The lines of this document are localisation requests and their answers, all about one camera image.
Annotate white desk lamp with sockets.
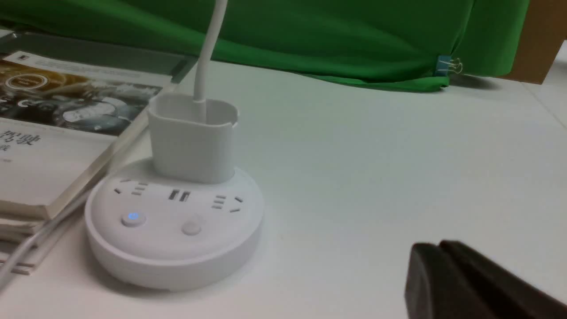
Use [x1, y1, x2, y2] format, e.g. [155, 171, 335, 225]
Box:
[84, 0, 264, 291]

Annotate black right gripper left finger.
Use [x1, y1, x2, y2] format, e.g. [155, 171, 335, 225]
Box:
[404, 243, 487, 319]

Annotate green backdrop cloth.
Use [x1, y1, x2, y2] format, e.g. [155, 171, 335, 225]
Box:
[1, 0, 530, 93]

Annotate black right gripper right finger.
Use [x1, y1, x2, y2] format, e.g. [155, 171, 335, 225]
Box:
[439, 240, 567, 319]

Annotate grey lamp power cable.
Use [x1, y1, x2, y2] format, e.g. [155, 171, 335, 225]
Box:
[0, 195, 89, 291]

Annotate top paperback book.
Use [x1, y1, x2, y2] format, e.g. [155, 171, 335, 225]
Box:
[0, 51, 172, 220]

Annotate lower stacked books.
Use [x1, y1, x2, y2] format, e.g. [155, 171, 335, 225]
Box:
[0, 195, 89, 276]

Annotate blue binder clip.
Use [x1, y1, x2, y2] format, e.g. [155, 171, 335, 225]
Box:
[434, 56, 463, 77]

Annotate brown cardboard panel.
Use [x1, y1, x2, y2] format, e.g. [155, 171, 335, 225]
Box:
[502, 0, 567, 85]

